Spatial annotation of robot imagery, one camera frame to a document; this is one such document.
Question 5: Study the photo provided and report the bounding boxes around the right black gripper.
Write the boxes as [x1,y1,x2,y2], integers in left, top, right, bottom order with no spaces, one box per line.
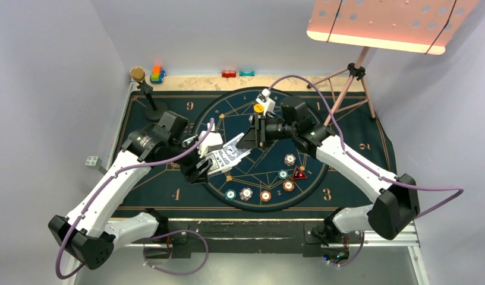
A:
[236,113,297,148]

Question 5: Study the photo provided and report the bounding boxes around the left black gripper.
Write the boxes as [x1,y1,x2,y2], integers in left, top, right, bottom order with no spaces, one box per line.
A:
[166,135,212,183]

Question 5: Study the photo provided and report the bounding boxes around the black aluminium mounting rail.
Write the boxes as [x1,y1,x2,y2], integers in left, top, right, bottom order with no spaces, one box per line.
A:
[141,218,361,258]

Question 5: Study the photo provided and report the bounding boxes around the red toy block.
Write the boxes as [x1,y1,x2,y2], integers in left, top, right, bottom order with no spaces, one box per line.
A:
[221,69,237,78]

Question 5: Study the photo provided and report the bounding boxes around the orange poker chip stack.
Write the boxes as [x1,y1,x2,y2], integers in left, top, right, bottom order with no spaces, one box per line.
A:
[260,191,272,202]

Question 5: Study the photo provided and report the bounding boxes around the red dealer button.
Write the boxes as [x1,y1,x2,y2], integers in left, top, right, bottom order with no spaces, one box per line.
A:
[291,166,308,181]

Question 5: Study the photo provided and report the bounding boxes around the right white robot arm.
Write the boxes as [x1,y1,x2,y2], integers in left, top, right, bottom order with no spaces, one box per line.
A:
[237,89,420,245]

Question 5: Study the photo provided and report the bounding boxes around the teal poker chip stack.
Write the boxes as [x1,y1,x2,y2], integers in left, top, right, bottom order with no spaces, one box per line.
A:
[224,189,237,201]

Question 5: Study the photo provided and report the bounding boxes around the playing card being pulled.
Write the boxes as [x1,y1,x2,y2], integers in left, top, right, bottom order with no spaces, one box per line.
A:
[225,132,252,162]

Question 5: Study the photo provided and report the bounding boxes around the grey lego brick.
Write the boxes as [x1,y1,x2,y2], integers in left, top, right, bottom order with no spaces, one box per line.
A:
[85,156,107,175]

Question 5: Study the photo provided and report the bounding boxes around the yellow big blind button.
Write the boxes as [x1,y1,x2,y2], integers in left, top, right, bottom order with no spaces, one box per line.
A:
[253,103,265,114]

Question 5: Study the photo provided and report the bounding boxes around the pink music stand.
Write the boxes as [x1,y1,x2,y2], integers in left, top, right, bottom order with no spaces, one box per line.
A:
[306,0,478,113]

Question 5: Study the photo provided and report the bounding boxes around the teal toy block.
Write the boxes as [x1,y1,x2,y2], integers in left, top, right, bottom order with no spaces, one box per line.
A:
[239,69,255,77]

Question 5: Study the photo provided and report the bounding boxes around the orange chips seat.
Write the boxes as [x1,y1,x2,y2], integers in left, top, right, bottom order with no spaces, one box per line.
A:
[282,180,295,192]

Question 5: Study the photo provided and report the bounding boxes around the pink blue poker chip stack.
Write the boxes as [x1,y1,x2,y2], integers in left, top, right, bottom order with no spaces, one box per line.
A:
[240,188,253,201]

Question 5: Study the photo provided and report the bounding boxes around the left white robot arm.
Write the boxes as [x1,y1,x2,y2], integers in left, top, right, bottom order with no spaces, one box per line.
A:
[48,111,223,270]

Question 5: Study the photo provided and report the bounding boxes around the round blue poker mat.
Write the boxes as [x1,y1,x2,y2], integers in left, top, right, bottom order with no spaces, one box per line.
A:
[194,87,328,213]

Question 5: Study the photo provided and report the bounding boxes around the blue playing card deck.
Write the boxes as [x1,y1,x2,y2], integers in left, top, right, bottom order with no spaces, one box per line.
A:
[206,146,244,176]

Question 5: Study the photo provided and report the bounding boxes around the teal chips seat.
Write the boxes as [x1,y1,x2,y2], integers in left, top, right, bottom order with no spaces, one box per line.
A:
[278,169,289,180]

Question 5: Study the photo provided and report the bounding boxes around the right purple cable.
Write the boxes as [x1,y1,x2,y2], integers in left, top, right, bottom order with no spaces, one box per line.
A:
[267,74,465,268]

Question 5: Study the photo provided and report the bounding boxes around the orange green blue toy blocks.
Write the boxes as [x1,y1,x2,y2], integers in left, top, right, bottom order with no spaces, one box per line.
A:
[150,65,166,84]

